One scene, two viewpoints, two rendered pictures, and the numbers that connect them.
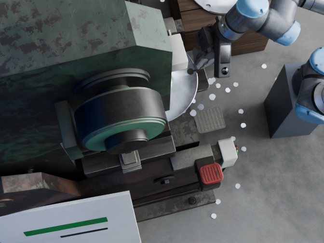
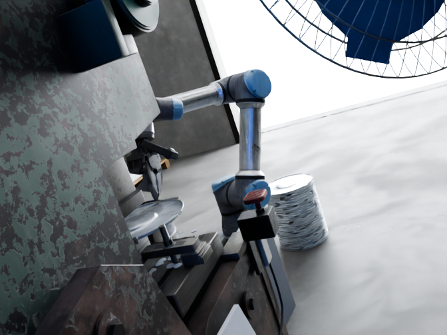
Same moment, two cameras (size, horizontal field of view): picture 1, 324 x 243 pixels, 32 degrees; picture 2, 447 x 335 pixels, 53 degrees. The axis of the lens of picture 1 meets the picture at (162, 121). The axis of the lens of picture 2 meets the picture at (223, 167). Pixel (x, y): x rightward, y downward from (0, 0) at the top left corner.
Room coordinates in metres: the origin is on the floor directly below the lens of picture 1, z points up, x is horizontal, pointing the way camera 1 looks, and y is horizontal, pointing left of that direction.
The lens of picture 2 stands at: (-0.34, 0.82, 1.15)
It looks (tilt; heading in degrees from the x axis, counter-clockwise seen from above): 14 degrees down; 308
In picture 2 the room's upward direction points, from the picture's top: 19 degrees counter-clockwise
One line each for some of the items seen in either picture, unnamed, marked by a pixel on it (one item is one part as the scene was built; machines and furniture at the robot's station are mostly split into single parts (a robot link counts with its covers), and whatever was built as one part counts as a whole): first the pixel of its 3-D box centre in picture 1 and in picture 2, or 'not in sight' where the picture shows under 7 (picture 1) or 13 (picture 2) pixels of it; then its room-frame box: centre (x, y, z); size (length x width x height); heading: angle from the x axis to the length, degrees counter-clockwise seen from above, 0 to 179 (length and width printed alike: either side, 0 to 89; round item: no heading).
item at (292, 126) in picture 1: (298, 101); (256, 274); (0.76, -0.57, 0.23); 0.18 x 0.18 x 0.45; 7
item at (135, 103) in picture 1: (110, 113); (109, 5); (0.36, 0.11, 1.31); 0.22 x 0.12 x 0.22; 105
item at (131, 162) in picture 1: (125, 142); (171, 243); (0.44, 0.11, 0.76); 0.17 x 0.06 x 0.10; 15
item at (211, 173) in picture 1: (209, 175); (258, 206); (0.35, -0.15, 0.72); 0.07 x 0.06 x 0.08; 105
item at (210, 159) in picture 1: (206, 176); (263, 240); (0.37, -0.15, 0.62); 0.10 x 0.06 x 0.20; 15
